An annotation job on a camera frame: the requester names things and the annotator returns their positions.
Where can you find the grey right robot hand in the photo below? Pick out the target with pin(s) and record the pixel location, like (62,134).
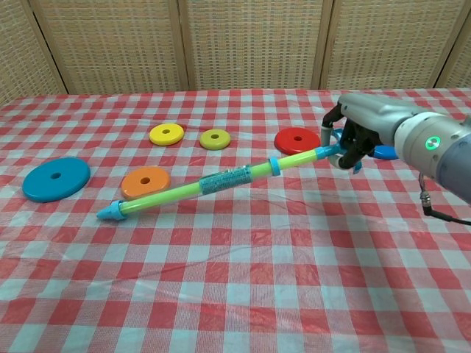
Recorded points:
(371,114)

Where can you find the green and blue water pump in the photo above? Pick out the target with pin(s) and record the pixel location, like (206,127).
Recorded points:
(176,191)

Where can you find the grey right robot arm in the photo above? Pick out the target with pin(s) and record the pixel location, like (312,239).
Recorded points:
(452,162)

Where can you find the red white checkered tablecloth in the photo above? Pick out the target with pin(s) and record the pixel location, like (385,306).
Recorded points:
(235,287)

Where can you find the blue plastic disc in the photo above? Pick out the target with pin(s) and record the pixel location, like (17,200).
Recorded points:
(386,152)

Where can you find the woven folding screen panel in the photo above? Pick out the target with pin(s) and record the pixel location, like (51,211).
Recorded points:
(386,44)
(254,44)
(110,44)
(461,62)
(18,48)

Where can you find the red plastic disc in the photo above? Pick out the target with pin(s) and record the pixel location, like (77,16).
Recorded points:
(287,141)

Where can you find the small olive green disc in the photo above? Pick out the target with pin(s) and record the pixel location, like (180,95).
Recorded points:
(209,142)

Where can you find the yellow plastic disc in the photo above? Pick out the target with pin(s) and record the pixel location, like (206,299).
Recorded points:
(158,137)

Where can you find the orange plastic disc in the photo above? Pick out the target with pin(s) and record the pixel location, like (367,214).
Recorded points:
(140,191)

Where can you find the large teal plastic disc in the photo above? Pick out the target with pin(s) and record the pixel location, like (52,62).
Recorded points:
(40,184)

